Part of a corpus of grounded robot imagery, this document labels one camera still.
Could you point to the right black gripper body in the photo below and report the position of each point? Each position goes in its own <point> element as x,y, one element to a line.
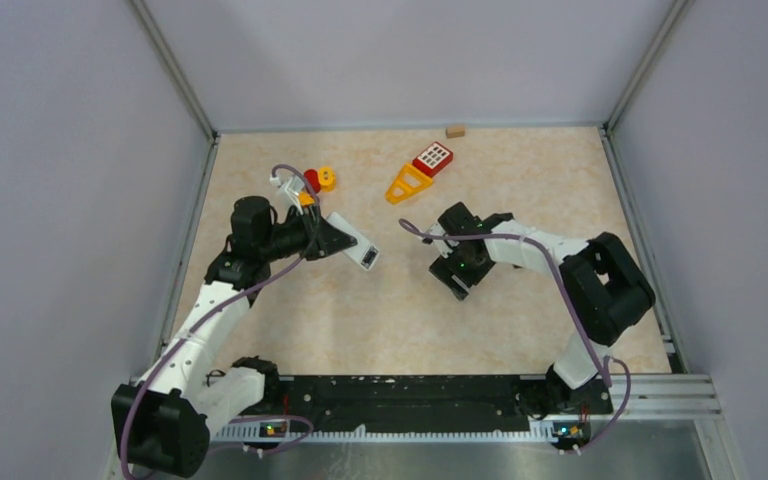
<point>458,263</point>

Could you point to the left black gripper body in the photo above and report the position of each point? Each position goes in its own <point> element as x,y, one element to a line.
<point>311,237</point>

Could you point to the white remote control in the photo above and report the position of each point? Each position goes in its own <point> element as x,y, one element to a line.
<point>363,252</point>

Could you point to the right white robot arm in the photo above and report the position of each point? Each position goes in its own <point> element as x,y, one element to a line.
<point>600,283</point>

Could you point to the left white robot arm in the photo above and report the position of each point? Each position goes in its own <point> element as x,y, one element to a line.
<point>165,421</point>

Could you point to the orange toy piece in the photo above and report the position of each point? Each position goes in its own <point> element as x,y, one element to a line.
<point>305,199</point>

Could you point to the red cylinder toy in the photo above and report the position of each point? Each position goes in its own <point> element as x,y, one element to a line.
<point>312,177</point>

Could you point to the yellow triangle toy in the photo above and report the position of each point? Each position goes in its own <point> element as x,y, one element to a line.
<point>408,182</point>

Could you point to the red toy block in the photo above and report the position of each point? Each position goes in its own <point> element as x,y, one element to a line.
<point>433,159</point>

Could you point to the small wooden block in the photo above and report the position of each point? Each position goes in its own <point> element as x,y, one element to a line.
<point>455,131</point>

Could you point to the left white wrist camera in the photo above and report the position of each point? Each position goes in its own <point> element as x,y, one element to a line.
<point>288,191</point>

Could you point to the yellow ring toy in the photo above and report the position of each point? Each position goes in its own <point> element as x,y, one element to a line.
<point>327,178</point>

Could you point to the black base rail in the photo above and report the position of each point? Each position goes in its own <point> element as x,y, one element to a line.
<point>413,409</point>

